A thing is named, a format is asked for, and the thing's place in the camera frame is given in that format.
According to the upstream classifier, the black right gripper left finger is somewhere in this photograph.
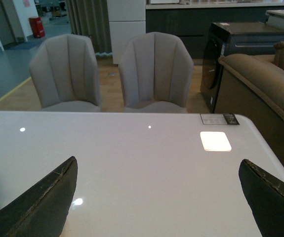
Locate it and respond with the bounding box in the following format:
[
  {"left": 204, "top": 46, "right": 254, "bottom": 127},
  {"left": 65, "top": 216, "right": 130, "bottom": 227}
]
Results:
[{"left": 0, "top": 157, "right": 78, "bottom": 237}]

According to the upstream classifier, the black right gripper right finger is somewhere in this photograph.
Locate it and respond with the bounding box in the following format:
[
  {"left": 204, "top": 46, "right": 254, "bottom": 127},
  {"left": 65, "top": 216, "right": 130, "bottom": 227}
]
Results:
[{"left": 239, "top": 159, "right": 284, "bottom": 237}]

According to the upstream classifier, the table label sticker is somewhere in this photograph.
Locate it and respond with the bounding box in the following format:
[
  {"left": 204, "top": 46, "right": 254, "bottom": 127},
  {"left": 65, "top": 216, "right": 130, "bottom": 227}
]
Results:
[{"left": 200, "top": 114, "right": 240, "bottom": 125}]

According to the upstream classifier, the brown sofa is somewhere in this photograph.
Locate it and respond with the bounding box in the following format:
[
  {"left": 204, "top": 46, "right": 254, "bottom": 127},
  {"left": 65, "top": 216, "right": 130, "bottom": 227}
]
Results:
[{"left": 215, "top": 41, "right": 284, "bottom": 165}]

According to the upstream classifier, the left beige chair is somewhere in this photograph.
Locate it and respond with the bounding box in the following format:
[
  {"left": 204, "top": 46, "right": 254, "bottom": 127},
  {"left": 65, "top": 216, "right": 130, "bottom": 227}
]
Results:
[{"left": 29, "top": 34, "right": 102, "bottom": 112}]

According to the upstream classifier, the beige chair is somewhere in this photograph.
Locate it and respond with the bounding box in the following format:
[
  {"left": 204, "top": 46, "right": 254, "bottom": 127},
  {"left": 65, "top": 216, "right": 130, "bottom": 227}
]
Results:
[
  {"left": 29, "top": 34, "right": 102, "bottom": 112},
  {"left": 119, "top": 32, "right": 194, "bottom": 114}
]

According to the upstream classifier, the black washing machine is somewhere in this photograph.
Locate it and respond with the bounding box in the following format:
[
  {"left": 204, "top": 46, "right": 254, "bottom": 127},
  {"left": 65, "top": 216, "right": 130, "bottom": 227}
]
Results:
[{"left": 200, "top": 22, "right": 284, "bottom": 113}]

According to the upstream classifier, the right beige chair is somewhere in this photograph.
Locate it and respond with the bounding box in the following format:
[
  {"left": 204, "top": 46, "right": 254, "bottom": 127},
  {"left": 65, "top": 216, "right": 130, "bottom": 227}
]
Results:
[{"left": 119, "top": 32, "right": 194, "bottom": 114}]

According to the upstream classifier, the red bin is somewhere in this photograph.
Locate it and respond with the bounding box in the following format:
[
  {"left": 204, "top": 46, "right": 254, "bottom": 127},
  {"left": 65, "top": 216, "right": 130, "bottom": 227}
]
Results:
[{"left": 29, "top": 17, "right": 45, "bottom": 38}]

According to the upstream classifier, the dark kitchen counter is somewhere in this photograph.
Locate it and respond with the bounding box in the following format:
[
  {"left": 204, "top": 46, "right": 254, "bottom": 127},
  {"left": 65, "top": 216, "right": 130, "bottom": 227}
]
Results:
[{"left": 146, "top": 0, "right": 284, "bottom": 59}]

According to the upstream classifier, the white pillar cabinet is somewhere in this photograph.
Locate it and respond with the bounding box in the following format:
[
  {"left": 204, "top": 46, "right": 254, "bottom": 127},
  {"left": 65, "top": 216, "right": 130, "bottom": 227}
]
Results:
[{"left": 107, "top": 0, "right": 146, "bottom": 64}]

